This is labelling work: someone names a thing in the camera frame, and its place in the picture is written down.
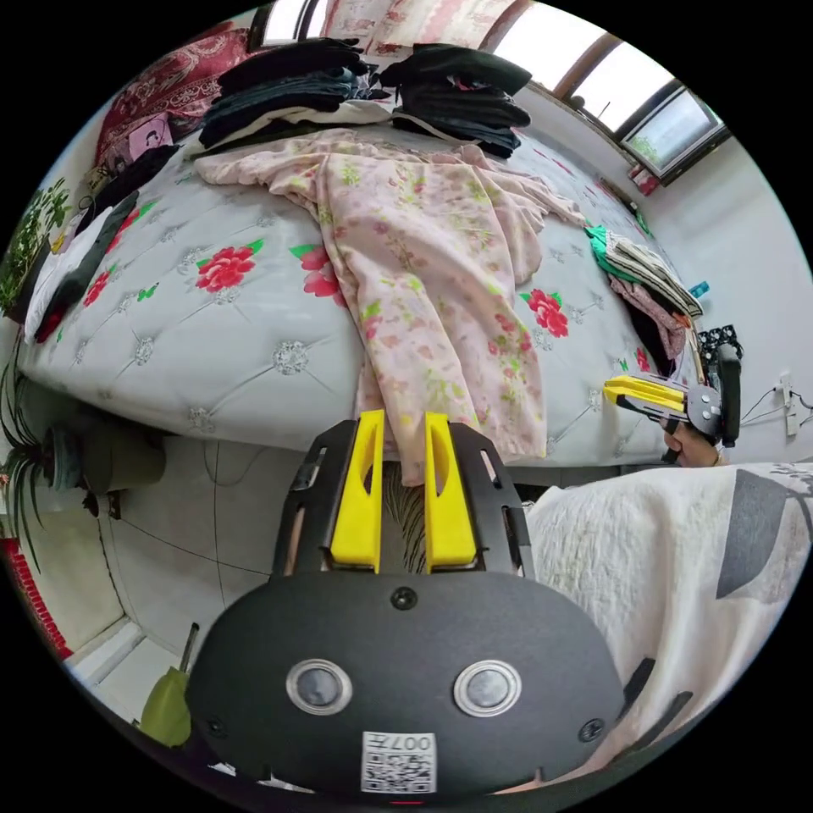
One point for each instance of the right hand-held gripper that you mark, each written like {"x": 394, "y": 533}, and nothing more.
{"x": 704, "y": 409}

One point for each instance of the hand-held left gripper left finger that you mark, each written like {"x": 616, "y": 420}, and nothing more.
{"x": 356, "y": 508}

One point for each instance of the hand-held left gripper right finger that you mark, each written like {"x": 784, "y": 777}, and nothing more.
{"x": 450, "y": 514}

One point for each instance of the pink floral long skirt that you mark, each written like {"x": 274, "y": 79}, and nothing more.
{"x": 419, "y": 279}

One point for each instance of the long-leaved potted plant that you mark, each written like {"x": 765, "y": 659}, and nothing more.
{"x": 25, "y": 457}

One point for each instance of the person's right hand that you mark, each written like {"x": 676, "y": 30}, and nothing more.
{"x": 689, "y": 450}

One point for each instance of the colourful pile of clothes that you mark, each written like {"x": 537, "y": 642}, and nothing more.
{"x": 641, "y": 273}

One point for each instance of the white power strip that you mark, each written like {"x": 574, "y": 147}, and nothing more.
{"x": 789, "y": 406}

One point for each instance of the person's body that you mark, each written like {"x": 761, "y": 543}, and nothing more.
{"x": 654, "y": 571}

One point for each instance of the bed with flower-print quilt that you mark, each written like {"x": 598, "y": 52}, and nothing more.
{"x": 190, "y": 330}

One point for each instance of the window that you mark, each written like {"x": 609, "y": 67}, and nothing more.
{"x": 641, "y": 108}

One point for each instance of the dark pile of clothes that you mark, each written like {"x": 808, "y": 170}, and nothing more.
{"x": 464, "y": 95}
{"x": 286, "y": 89}

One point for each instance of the black and white pile of clothes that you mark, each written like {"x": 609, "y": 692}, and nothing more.
{"x": 76, "y": 267}

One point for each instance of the leafy green plant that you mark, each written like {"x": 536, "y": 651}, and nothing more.
{"x": 32, "y": 241}

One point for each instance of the pink patterned curtain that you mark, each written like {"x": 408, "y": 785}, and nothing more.
{"x": 406, "y": 28}

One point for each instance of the red patterned cushion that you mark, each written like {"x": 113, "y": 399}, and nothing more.
{"x": 165, "y": 82}

